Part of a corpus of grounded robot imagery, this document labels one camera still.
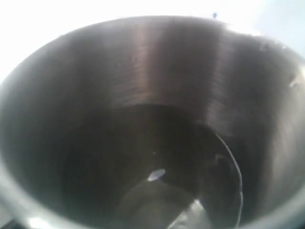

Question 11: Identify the stainless steel cup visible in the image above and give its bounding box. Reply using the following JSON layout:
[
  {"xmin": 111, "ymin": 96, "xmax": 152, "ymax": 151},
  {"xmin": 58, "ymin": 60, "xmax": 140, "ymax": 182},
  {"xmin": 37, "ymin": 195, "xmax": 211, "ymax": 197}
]
[{"xmin": 0, "ymin": 16, "xmax": 305, "ymax": 229}]

